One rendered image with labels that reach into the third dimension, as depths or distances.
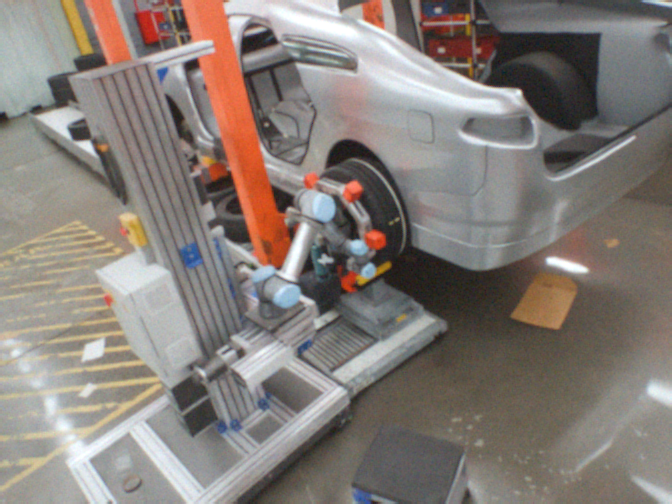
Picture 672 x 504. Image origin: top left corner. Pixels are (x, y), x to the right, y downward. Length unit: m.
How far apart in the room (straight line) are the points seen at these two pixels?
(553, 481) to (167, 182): 2.17
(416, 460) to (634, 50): 2.79
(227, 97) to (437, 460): 2.14
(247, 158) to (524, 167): 1.59
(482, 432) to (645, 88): 2.35
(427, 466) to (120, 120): 1.85
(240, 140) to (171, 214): 1.00
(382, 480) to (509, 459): 0.75
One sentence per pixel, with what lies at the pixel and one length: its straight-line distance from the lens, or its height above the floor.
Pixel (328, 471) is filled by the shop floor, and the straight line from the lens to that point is 2.96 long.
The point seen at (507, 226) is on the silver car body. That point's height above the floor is 1.01.
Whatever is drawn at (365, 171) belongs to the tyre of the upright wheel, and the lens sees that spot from 3.07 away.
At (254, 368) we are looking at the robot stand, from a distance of 2.50.
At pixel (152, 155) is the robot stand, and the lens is 2.29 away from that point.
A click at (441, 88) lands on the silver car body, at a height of 1.65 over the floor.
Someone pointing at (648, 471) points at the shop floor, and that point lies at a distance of 2.99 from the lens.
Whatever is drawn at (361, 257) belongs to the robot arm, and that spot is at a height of 0.94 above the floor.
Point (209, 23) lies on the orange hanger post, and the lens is 3.12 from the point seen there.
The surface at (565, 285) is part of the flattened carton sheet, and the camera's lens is 4.00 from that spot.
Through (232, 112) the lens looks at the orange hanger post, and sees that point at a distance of 3.19.
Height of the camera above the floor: 2.30
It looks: 30 degrees down
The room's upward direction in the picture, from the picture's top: 12 degrees counter-clockwise
